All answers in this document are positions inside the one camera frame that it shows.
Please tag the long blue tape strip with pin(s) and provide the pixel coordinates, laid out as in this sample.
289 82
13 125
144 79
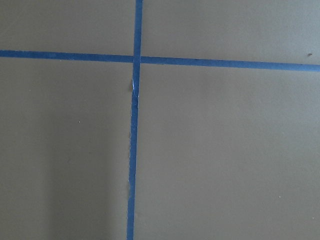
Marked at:
136 67

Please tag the crossing blue tape strip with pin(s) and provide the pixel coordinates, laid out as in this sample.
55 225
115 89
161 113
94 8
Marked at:
26 54

